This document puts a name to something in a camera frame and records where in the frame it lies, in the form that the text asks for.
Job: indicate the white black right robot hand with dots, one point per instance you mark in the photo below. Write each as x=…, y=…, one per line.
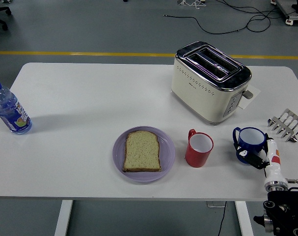
x=272, y=169

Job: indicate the blue enamel cup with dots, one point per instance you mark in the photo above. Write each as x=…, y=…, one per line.
x=250, y=145

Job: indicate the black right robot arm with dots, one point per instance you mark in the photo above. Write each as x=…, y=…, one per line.
x=283, y=211

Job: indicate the red enamel cup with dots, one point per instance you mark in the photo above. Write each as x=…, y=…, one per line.
x=196, y=158

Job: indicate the slice of bread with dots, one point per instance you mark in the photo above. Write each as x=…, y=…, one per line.
x=142, y=152

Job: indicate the metal toast rack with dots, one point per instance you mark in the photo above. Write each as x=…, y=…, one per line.
x=286, y=123

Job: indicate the white table leg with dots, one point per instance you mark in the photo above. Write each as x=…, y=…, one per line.
x=244, y=218
x=63, y=218

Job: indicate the grey box under table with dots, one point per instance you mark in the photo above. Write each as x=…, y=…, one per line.
x=213, y=204

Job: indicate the cream and chrome toaster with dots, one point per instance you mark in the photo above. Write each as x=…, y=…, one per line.
x=200, y=98

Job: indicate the purple round plate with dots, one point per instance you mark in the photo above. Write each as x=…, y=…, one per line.
x=167, y=152

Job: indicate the yellow floor tape line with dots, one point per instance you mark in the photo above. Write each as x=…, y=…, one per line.
x=89, y=53

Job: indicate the plastic bottle with blue cap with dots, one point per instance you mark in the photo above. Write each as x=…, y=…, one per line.
x=12, y=113

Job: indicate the black office chair base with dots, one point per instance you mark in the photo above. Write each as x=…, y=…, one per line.
x=0, y=18

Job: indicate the wheeled metal equipment frame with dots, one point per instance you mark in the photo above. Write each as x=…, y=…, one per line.
x=294, y=17

